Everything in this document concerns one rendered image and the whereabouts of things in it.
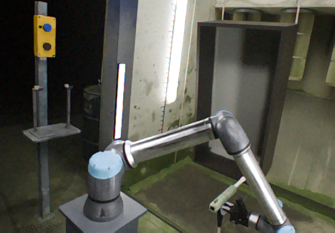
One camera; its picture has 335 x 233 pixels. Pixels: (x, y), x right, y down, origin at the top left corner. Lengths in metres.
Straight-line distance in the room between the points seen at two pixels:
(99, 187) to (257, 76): 1.44
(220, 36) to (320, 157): 1.64
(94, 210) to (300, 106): 2.50
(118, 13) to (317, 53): 2.20
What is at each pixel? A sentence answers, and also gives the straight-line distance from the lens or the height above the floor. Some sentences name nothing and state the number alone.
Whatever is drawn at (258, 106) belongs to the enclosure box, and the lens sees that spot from 2.06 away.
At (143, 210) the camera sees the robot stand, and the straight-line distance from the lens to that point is 1.27.
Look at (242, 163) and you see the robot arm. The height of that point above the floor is 0.97.
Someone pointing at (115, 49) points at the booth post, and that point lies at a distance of 1.89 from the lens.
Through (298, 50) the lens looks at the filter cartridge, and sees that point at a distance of 2.76.
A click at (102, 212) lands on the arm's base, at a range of 1.19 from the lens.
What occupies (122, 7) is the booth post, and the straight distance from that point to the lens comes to 1.90.
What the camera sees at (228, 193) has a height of 0.56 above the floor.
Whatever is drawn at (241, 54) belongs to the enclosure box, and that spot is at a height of 1.45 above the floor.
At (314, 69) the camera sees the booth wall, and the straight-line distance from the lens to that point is 3.09.
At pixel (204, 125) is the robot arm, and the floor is 1.08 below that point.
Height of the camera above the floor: 1.43
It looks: 13 degrees down
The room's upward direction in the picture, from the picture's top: 6 degrees clockwise
